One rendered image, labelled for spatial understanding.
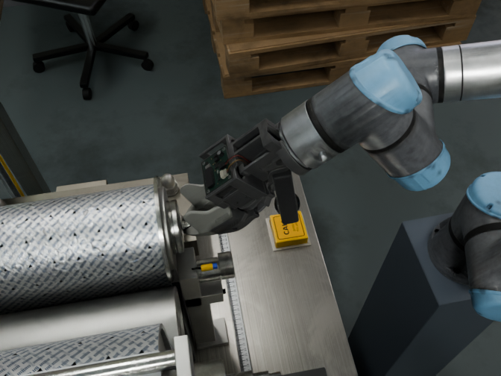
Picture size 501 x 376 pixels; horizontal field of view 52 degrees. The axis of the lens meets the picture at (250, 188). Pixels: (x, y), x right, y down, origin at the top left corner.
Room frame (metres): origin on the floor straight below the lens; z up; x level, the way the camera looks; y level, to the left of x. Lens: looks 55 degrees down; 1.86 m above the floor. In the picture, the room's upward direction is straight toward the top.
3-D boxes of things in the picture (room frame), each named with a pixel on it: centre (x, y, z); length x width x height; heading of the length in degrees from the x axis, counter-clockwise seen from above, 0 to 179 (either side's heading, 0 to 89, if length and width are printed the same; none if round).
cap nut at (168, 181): (0.58, 0.16, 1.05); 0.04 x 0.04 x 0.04
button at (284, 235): (0.56, -0.08, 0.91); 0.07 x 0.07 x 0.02; 10
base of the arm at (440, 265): (0.51, -0.45, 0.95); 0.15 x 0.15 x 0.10
